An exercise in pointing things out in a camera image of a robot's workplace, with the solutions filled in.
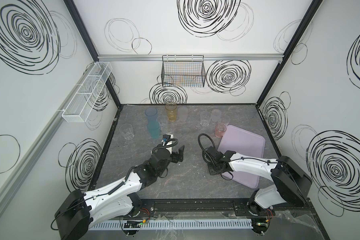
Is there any teal translucent cup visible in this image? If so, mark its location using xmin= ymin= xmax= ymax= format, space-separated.
xmin=147 ymin=121 xmax=161 ymax=139

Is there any white mesh wall shelf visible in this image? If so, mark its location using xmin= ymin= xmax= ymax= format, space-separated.
xmin=62 ymin=62 xmax=112 ymax=123

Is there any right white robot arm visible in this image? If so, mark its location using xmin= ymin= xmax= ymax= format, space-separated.
xmin=202 ymin=147 xmax=312 ymax=216

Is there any pink translucent cup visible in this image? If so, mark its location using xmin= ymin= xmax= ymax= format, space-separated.
xmin=215 ymin=123 xmax=227 ymax=138

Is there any black wire basket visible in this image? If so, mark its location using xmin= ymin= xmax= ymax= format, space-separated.
xmin=161 ymin=60 xmax=207 ymax=88

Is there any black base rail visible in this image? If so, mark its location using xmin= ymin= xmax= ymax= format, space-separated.
xmin=74 ymin=197 xmax=314 ymax=218

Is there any aluminium wall rail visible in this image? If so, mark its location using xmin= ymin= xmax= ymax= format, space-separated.
xmin=98 ymin=54 xmax=284 ymax=62
xmin=0 ymin=63 xmax=96 ymax=218

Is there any aluminium wall rail left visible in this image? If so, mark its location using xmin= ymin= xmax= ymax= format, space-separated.
xmin=0 ymin=63 xmax=96 ymax=218

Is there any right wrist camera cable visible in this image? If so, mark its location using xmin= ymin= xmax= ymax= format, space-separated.
xmin=197 ymin=133 xmax=217 ymax=164

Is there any aluminium wall rail back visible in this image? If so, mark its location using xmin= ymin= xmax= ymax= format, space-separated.
xmin=98 ymin=54 xmax=284 ymax=62

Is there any amber translucent cup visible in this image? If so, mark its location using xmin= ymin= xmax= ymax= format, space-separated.
xmin=165 ymin=102 xmax=178 ymax=122

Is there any blue translucent tall cup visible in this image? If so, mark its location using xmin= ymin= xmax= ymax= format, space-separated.
xmin=145 ymin=107 xmax=158 ymax=123

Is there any clear faceted glass tumbler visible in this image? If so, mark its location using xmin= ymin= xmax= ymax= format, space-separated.
xmin=200 ymin=111 xmax=211 ymax=127

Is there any white slotted cable duct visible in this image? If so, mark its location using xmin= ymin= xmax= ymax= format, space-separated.
xmin=90 ymin=219 xmax=253 ymax=231

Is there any clear dimpled glass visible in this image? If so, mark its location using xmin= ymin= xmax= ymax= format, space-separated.
xmin=219 ymin=116 xmax=231 ymax=126

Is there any lilac plastic tray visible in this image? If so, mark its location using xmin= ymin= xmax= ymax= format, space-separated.
xmin=218 ymin=125 xmax=266 ymax=189

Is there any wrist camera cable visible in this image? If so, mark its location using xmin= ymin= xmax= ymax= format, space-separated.
xmin=151 ymin=134 xmax=179 ymax=154
xmin=197 ymin=133 xmax=217 ymax=164

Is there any clear glass far left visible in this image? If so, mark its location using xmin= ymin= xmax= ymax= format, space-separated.
xmin=120 ymin=124 xmax=135 ymax=141

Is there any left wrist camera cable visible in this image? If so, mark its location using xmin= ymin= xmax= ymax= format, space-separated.
xmin=151 ymin=134 xmax=179 ymax=154

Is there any frosted white cup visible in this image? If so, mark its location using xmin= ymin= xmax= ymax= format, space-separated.
xmin=178 ymin=106 xmax=189 ymax=122

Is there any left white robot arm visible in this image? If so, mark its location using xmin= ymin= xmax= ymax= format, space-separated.
xmin=54 ymin=146 xmax=185 ymax=240

